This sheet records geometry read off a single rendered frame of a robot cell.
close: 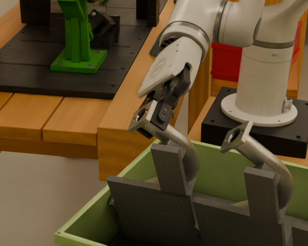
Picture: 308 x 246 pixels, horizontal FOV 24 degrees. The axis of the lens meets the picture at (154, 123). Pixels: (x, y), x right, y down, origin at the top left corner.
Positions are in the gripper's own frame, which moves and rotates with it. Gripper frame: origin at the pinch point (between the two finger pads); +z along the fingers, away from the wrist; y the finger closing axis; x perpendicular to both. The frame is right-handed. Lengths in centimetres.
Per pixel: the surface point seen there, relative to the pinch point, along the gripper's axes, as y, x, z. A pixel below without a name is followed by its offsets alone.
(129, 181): -11.8, 5.1, 4.9
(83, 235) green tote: -24.0, 6.0, 11.8
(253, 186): 11.4, 14.0, 7.8
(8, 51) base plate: -94, -12, -60
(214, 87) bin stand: -65, 43, -73
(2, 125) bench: -67, -8, -23
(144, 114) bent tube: 1.5, -2.5, 1.3
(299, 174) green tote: -7.8, 36.7, -15.9
